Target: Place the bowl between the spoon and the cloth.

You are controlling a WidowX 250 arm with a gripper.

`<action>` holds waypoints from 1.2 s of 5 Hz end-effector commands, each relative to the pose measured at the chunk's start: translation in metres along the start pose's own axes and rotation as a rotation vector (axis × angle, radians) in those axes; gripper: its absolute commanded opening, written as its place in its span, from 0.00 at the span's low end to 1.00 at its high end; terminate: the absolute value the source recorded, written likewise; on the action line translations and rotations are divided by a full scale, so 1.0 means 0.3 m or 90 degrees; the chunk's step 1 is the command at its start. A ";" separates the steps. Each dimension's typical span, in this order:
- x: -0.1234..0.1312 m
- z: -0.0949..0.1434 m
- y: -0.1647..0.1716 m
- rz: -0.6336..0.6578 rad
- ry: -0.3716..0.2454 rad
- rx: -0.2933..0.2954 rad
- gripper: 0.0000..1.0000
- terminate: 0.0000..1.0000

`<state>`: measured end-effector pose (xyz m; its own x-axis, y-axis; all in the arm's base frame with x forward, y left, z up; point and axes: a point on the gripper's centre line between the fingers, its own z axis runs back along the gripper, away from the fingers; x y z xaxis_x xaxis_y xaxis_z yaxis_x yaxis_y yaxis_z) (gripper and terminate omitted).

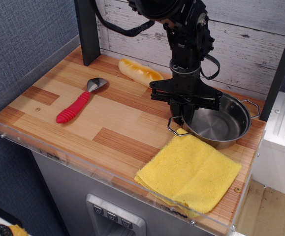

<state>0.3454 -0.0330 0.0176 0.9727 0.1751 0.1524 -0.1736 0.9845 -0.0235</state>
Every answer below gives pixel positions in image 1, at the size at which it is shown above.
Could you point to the dark right shelf post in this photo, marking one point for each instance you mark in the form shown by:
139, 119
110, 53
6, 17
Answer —
274, 89

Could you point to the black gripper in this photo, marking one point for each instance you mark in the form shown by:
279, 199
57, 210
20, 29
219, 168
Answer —
185, 92

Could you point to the yellow black object corner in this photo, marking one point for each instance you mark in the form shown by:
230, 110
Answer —
12, 230

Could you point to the toy bread roll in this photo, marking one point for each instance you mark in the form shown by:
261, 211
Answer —
141, 74

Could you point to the clear acrylic table guard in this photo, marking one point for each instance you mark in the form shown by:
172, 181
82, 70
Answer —
119, 130

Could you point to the grey toy cabinet front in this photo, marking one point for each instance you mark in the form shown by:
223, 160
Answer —
69, 189

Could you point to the yellow cloth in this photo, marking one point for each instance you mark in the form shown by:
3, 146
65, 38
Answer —
190, 172

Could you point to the dark left shelf post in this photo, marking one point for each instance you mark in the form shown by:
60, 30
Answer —
87, 27

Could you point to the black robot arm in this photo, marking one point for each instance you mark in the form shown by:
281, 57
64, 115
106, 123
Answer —
186, 26

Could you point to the white ribbed box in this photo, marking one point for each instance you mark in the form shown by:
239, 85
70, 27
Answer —
269, 165

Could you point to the silver button panel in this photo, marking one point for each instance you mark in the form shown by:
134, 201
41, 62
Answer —
111, 220

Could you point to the red handled metal spoon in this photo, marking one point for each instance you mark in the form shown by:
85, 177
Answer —
75, 108

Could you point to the dark shelf post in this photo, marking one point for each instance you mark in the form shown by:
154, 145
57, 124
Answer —
274, 89
87, 27

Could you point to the silver metal pan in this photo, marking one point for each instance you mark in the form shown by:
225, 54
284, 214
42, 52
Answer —
219, 128

